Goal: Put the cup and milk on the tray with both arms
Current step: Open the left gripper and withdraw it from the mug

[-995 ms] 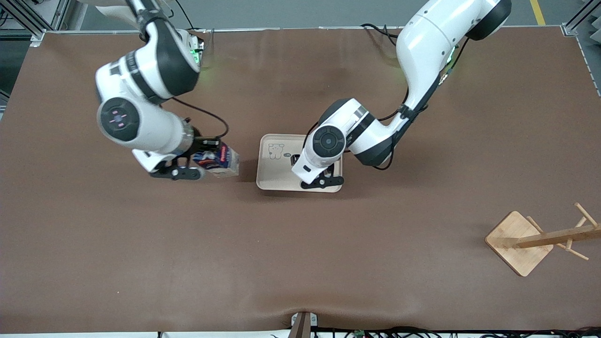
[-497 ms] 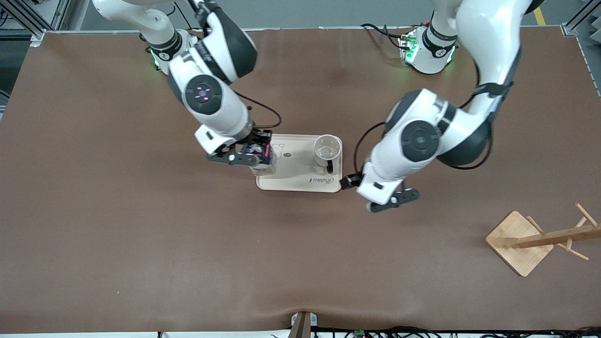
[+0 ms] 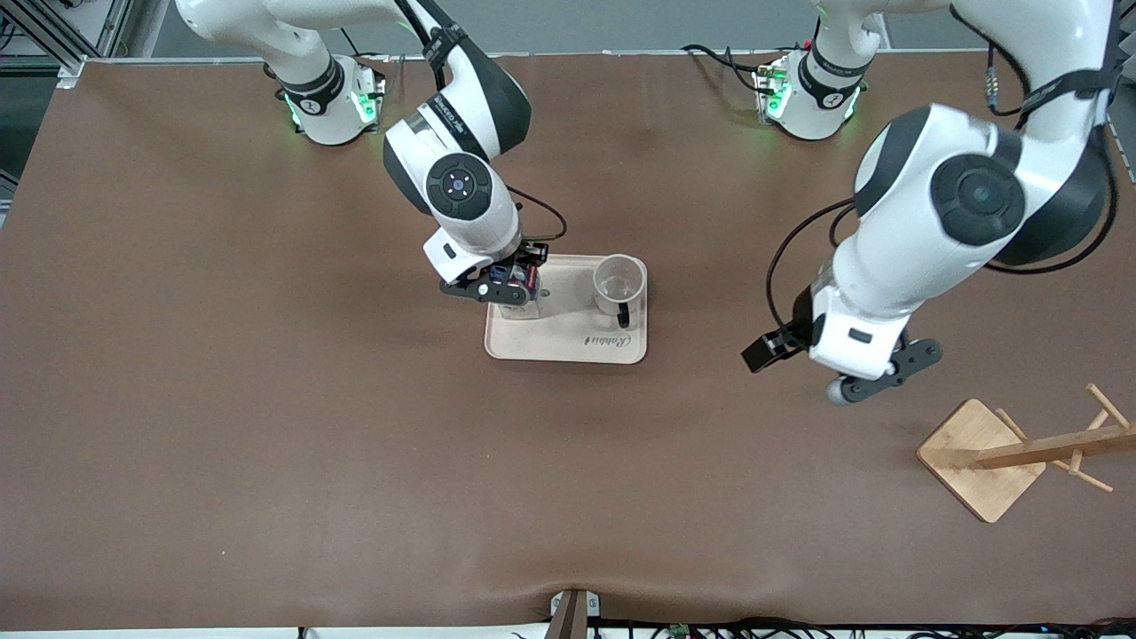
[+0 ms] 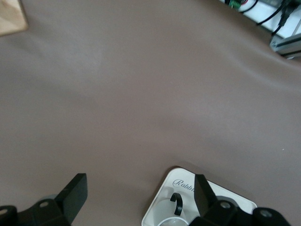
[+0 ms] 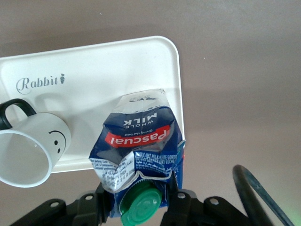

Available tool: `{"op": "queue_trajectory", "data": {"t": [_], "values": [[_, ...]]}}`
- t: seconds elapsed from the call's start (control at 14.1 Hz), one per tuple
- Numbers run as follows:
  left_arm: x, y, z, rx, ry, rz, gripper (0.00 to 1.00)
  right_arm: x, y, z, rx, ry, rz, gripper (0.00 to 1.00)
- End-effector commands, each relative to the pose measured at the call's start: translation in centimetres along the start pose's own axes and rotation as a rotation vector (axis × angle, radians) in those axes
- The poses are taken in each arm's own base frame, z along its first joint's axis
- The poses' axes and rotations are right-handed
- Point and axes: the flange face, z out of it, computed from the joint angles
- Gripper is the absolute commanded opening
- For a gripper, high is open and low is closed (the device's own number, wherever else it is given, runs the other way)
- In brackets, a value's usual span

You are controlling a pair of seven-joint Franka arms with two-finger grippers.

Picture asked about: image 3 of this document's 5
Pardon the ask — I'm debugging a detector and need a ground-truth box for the blue white milk carton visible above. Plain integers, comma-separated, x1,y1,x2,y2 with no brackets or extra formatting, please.
487,261,543,321

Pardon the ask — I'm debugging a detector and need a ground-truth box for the white smiley cup black handle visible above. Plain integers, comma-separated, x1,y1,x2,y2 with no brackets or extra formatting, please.
591,253,648,331

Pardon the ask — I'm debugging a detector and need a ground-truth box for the beige rectangular tray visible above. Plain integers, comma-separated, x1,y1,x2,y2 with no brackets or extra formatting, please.
484,253,649,365

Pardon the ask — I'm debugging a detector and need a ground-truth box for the wooden mug rack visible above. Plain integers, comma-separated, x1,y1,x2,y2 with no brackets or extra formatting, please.
916,382,1136,525

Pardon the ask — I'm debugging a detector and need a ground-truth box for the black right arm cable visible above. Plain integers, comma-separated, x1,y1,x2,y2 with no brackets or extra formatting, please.
393,0,570,247

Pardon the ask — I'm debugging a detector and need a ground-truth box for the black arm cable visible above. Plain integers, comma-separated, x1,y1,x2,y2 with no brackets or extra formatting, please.
765,0,1121,336
393,0,570,247

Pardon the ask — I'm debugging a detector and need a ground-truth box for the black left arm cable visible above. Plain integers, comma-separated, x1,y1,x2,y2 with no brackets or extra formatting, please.
765,0,1121,336

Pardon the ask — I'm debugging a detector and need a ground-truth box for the black left base cable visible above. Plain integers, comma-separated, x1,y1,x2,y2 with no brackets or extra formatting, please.
681,42,769,96

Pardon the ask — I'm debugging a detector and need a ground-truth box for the black base cable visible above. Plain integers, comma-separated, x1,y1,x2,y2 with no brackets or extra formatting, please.
681,42,769,96
333,25,398,65

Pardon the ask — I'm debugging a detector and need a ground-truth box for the black right base cable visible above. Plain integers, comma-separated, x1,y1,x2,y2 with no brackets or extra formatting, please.
333,25,398,65

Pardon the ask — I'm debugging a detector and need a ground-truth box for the aluminium frame profile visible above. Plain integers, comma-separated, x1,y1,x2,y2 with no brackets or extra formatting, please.
0,0,136,88

